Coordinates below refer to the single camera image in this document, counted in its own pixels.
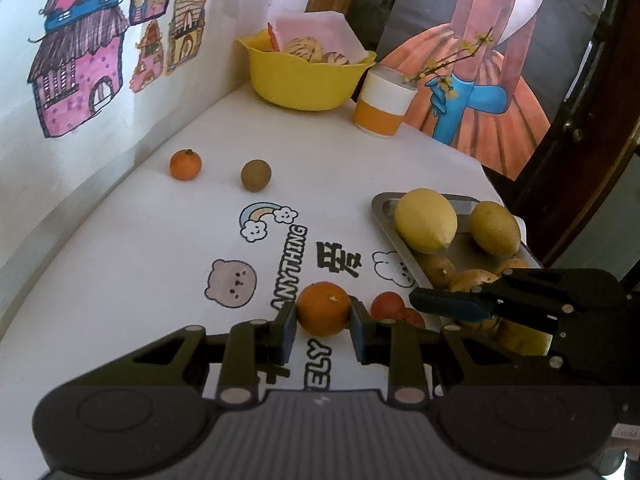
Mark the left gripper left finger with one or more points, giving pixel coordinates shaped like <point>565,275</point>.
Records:
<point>251,355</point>

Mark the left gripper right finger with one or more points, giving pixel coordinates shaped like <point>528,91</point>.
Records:
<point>404,349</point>

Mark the small red tomato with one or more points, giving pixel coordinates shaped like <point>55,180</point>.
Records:
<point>387,305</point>

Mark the orange mandarin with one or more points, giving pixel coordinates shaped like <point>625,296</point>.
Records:
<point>322,309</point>

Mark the small tangerine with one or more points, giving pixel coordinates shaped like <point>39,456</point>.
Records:
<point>185,165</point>

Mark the yellow pear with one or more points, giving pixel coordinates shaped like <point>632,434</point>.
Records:
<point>521,339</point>

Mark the tan scarred fruit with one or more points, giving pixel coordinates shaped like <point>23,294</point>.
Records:
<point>512,263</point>

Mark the brown potato-like fruit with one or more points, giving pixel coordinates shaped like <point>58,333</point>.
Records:
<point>466,280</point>

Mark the metal tray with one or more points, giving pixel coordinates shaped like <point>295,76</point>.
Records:
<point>438,269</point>

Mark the green-yellow lemon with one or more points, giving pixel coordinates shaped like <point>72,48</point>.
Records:
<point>495,229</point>

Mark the yellow lemon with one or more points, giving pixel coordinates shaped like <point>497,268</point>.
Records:
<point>425,220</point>

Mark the brown kiwi fruit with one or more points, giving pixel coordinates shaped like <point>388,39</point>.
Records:
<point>255,175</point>

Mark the yellow plastic bowl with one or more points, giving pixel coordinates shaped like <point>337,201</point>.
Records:
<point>286,81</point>

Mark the white orange cup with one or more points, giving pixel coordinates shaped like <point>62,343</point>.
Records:
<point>383,101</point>

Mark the painting of orange dress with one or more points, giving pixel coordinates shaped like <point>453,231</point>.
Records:
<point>493,73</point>

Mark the pink white container in bowl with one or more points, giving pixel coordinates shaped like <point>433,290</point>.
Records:
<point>330,28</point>

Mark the house drawings poster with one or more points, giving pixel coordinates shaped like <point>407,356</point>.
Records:
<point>92,49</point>

